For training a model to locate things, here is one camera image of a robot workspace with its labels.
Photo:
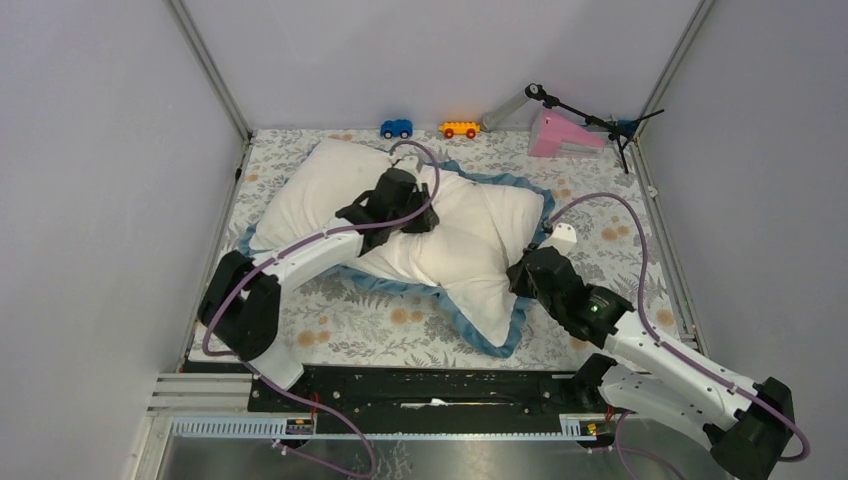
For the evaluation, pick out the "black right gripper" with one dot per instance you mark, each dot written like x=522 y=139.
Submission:
x=517 y=275

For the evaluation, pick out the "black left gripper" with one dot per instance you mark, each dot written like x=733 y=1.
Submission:
x=419 y=225

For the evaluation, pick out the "blue white plush pillowcase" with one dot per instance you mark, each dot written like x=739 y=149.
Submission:
x=464 y=318

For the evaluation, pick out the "white pillow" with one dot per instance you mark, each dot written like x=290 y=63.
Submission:
x=424 y=225

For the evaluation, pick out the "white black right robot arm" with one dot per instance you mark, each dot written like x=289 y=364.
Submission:
x=744 y=424

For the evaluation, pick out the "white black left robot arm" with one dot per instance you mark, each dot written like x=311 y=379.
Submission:
x=241 y=304

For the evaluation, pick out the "blue toy car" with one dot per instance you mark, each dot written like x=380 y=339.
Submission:
x=397 y=128

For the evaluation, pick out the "orange yellow toy wagon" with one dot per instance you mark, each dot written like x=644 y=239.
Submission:
x=451 y=130

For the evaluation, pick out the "floral patterned table cloth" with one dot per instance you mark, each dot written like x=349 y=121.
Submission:
x=331 y=320

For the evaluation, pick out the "grey cylinder tube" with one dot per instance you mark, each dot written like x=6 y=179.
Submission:
x=492 y=119

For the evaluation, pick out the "pink plastic dustpan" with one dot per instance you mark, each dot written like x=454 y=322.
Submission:
x=552 y=134

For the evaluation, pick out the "black tripod stand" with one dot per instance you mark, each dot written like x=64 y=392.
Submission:
x=621 y=133

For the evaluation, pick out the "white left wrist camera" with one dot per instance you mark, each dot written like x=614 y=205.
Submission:
x=414 y=163

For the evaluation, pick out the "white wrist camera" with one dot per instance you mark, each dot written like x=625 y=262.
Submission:
x=414 y=163
x=563 y=238

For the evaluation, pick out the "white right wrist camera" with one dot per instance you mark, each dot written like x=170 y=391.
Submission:
x=563 y=238

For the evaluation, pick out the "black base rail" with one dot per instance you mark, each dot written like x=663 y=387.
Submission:
x=359 y=391

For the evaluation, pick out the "grey slotted cable duct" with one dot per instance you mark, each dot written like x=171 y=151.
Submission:
x=404 y=425

